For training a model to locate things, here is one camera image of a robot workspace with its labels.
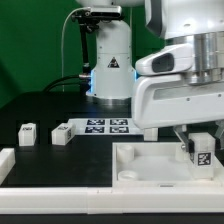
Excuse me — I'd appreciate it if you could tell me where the white camera cable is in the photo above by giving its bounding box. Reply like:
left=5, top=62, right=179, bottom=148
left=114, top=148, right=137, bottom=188
left=60, top=6, right=92, bottom=93

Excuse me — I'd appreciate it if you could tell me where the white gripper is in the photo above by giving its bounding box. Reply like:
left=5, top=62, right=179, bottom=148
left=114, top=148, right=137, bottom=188
left=132, top=75, right=224, bottom=161

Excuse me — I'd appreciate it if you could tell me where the white square tabletop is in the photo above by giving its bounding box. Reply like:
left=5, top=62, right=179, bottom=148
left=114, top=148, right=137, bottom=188
left=112, top=142, right=224, bottom=188

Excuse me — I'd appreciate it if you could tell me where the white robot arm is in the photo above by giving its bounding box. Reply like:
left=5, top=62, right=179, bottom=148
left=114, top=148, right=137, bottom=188
left=132, top=0, right=224, bottom=154

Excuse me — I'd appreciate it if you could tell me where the black camera on stand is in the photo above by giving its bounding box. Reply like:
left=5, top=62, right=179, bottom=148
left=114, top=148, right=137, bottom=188
left=71, top=5, right=123, bottom=23

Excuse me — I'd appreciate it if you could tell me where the white obstacle left wall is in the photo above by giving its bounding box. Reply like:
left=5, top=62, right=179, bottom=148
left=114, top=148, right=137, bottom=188
left=0, top=148, right=15, bottom=185

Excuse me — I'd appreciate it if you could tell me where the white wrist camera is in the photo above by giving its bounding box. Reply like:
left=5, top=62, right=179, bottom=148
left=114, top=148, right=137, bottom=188
left=135, top=43, right=193, bottom=76

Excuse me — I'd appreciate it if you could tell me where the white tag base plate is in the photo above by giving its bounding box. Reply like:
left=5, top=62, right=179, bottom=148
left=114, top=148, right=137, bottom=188
left=68, top=118, right=141, bottom=135

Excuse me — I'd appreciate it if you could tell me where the white obstacle front wall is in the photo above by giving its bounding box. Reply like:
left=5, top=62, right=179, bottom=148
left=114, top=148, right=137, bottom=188
left=0, top=187, right=224, bottom=214

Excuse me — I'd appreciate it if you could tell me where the white obstacle wall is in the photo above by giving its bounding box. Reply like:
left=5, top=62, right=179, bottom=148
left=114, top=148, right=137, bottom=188
left=0, top=187, right=224, bottom=214
left=0, top=148, right=15, bottom=185

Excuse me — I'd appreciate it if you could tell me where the black cable bundle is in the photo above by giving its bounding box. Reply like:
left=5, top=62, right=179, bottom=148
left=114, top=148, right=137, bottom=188
left=41, top=74, right=93, bottom=93

